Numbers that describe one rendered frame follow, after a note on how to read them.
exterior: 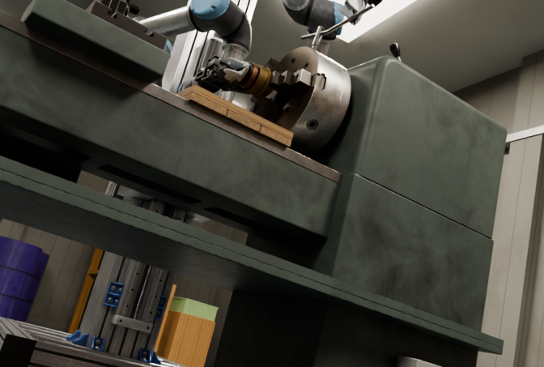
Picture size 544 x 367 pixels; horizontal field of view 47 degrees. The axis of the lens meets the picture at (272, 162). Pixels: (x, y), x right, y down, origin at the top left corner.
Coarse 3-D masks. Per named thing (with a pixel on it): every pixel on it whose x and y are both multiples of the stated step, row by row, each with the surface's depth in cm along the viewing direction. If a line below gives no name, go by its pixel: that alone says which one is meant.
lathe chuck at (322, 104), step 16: (304, 48) 185; (288, 64) 190; (304, 64) 182; (320, 64) 176; (336, 64) 183; (336, 80) 177; (272, 96) 191; (304, 96) 175; (320, 96) 173; (336, 96) 176; (288, 112) 179; (304, 112) 172; (320, 112) 174; (288, 128) 176; (304, 128) 175; (320, 128) 176; (304, 144) 179
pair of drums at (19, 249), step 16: (0, 240) 717; (16, 240) 719; (0, 256) 710; (16, 256) 715; (32, 256) 729; (48, 256) 807; (0, 272) 705; (16, 272) 713; (32, 272) 734; (0, 288) 702; (16, 288) 713; (32, 288) 785; (0, 304) 699; (16, 304) 714; (16, 320) 721
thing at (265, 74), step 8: (248, 72) 182; (256, 72) 176; (264, 72) 178; (248, 80) 176; (256, 80) 177; (264, 80) 177; (248, 88) 179; (256, 88) 178; (264, 88) 178; (272, 88) 180; (256, 96) 180
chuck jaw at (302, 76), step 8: (272, 72) 179; (288, 72) 176; (296, 72) 175; (304, 72) 174; (272, 80) 177; (280, 80) 177; (288, 80) 175; (296, 80) 174; (304, 80) 173; (312, 80) 175; (320, 80) 174; (280, 88) 179; (288, 88) 178; (296, 88) 177; (304, 88) 176; (320, 88) 174; (288, 96) 182
